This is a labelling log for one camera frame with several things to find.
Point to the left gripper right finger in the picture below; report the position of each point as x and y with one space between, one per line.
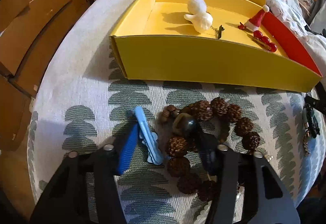
286 211

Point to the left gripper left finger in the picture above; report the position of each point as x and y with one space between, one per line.
65 198

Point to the blue plastic hair clip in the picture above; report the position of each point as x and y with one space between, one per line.
149 138

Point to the red berry hair clip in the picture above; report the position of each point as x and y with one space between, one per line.
259 38

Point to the santa hat hair clip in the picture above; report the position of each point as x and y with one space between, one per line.
254 23

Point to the white rabbit figurine hairpin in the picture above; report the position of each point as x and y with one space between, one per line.
200 18

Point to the leaf patterned bed cover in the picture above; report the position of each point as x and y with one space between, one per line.
84 102

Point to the yellow and red cardboard box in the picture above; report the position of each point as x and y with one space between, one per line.
153 41

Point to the wooden wardrobe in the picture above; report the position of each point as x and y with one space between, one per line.
31 32

